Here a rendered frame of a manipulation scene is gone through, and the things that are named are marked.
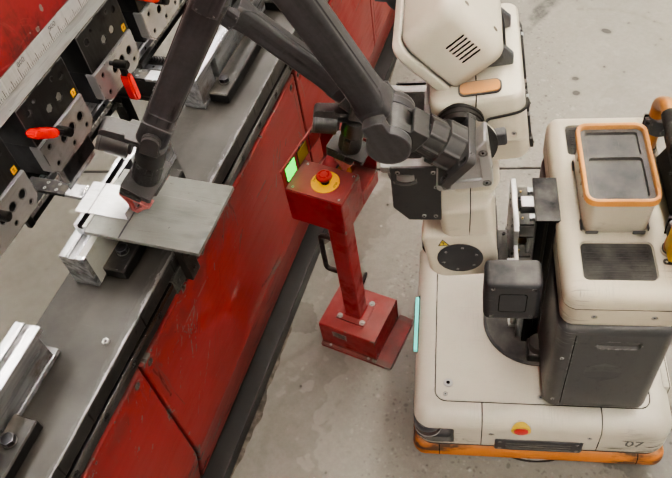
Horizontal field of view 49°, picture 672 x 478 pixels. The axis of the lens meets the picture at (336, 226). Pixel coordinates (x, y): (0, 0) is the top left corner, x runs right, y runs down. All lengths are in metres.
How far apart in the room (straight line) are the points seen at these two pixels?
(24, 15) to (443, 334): 1.35
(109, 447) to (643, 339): 1.14
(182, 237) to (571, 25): 2.47
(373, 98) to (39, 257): 2.06
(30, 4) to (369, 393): 1.52
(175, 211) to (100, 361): 0.33
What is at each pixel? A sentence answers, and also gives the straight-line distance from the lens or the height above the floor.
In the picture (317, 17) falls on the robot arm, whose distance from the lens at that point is 1.10.
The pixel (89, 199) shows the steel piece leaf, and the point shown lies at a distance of 1.64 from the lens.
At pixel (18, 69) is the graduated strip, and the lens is 1.36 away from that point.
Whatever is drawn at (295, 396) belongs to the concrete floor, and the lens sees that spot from 2.38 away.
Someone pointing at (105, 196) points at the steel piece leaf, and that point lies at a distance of 1.63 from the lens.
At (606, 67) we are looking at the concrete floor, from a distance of 3.37.
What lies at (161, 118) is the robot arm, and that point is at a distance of 1.31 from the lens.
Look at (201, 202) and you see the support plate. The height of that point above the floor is 1.00.
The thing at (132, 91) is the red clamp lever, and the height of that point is 1.18.
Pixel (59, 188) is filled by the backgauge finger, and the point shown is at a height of 1.00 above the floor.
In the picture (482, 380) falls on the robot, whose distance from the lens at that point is 2.05.
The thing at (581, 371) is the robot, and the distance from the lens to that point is 1.84.
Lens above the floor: 2.10
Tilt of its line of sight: 50 degrees down
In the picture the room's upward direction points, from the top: 11 degrees counter-clockwise
